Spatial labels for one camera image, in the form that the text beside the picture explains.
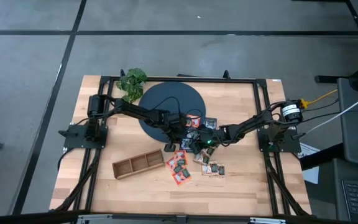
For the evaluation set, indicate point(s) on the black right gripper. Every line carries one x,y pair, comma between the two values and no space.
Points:
211,137

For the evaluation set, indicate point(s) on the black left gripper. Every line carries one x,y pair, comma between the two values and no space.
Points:
177,124

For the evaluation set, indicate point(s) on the dark blue tea packet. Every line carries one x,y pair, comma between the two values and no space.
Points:
186,145
193,134
211,123

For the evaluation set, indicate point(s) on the orange tea packet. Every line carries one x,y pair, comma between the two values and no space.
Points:
194,122
171,163
180,154
181,179

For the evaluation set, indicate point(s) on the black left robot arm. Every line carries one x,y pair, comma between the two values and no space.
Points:
135,111

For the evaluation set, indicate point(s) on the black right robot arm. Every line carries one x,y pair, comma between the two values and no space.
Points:
253,122

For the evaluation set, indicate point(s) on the wooden three-compartment tray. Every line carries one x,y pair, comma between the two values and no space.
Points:
138,165

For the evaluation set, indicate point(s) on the round blue woven placemat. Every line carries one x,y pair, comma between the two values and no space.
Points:
166,93

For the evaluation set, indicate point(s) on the green potted plant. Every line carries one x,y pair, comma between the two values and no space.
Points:
132,84

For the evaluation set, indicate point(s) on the white paper sheet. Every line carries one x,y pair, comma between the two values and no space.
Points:
311,175

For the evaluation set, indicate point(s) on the dark desk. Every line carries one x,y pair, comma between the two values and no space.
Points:
331,193

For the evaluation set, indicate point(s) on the black desk leg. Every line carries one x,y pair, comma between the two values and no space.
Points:
353,76

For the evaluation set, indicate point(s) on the grey camera bracket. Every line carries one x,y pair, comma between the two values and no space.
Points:
181,219

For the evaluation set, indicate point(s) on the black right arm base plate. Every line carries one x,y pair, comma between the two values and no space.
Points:
291,146

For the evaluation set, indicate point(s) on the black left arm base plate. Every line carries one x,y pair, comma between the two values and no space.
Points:
73,141

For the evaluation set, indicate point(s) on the silver metal bracket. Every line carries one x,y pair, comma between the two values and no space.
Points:
267,221
95,219

